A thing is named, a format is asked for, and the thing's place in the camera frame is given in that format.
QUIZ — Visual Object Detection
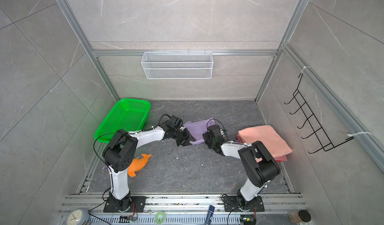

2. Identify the white analog clock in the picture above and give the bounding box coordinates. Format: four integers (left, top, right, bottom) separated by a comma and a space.
65, 208, 90, 225

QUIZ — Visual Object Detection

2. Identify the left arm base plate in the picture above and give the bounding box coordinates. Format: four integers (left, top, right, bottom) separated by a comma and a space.
103, 196, 146, 213

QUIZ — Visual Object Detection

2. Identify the black round lid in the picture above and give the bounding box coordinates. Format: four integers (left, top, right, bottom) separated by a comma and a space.
298, 210, 312, 223

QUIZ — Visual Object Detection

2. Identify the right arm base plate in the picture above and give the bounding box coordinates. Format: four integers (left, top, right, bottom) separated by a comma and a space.
221, 195, 265, 212

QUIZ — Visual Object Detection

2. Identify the purple t shirt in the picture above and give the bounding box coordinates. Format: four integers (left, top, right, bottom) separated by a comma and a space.
184, 119, 216, 145

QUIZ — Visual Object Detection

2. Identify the green tape roll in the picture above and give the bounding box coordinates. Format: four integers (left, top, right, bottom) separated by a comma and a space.
155, 211, 166, 225

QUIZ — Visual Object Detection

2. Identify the black wire hook rack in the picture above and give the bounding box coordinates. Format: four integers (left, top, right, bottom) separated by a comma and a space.
284, 74, 354, 155

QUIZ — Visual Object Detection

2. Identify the blue marker pen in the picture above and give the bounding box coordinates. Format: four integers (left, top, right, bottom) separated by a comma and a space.
204, 205, 215, 225

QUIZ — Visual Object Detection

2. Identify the green plastic basket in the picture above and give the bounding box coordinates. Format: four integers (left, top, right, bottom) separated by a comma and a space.
94, 98, 151, 143

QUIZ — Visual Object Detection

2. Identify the orange dolphin toy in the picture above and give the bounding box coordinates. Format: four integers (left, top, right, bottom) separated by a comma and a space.
127, 154, 152, 177

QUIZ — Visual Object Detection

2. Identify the small brown box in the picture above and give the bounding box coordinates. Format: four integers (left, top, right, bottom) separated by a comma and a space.
288, 211, 302, 224

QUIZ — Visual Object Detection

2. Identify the red folded shirt in stack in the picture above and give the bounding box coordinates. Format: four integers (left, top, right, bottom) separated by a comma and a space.
275, 156, 288, 162

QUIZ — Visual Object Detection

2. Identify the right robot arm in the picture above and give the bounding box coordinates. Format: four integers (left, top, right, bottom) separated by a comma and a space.
203, 125, 281, 211

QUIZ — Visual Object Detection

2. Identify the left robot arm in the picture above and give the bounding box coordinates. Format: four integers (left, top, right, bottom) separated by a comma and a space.
103, 114, 196, 202

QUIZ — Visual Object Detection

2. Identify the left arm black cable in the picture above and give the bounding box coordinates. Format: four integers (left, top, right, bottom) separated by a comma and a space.
142, 113, 172, 133

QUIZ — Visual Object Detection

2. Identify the pink folded t shirt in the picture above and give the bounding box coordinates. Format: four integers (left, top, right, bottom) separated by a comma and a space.
237, 125, 292, 158

